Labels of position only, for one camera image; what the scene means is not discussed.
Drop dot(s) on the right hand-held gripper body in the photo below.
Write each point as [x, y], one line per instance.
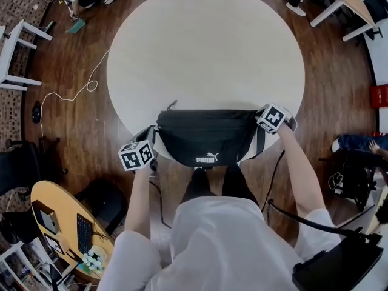
[272, 118]

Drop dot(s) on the red box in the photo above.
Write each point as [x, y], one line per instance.
[379, 95]

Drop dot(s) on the black keyboard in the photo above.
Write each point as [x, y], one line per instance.
[84, 233]

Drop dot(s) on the person's right forearm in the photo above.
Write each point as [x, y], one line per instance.
[300, 174]

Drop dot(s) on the green flat box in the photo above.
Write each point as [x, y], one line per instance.
[75, 26]

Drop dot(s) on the black bag on chair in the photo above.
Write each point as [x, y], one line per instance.
[351, 177]

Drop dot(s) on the round wooden table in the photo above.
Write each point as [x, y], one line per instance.
[68, 220]

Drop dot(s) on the person's white shirt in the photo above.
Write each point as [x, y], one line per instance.
[218, 247]

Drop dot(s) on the round white table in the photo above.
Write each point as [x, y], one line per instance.
[206, 50]

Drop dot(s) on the black office chair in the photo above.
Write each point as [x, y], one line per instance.
[16, 168]

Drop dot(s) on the white flower bouquet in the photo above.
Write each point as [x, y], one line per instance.
[92, 262]

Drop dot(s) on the black floor socket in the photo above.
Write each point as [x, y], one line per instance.
[36, 112]

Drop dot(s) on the black white printed card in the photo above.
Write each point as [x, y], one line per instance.
[54, 243]

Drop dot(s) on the black Puma waist bag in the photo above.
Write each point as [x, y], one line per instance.
[209, 135]

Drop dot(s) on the black chest-mounted device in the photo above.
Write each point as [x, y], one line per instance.
[342, 265]

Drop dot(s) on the wooden desk with white legs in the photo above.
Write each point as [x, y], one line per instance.
[348, 2]

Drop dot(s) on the white storage shelf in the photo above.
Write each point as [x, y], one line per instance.
[21, 268]

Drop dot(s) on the person's black trousers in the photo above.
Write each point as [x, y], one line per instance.
[218, 183]

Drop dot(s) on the small white side table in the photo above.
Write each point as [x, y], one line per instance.
[15, 56]

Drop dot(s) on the person's left forearm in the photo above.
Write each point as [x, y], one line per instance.
[139, 202]

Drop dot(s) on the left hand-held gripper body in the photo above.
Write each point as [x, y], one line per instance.
[136, 156]

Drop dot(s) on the grey open laptop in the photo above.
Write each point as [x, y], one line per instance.
[45, 217]

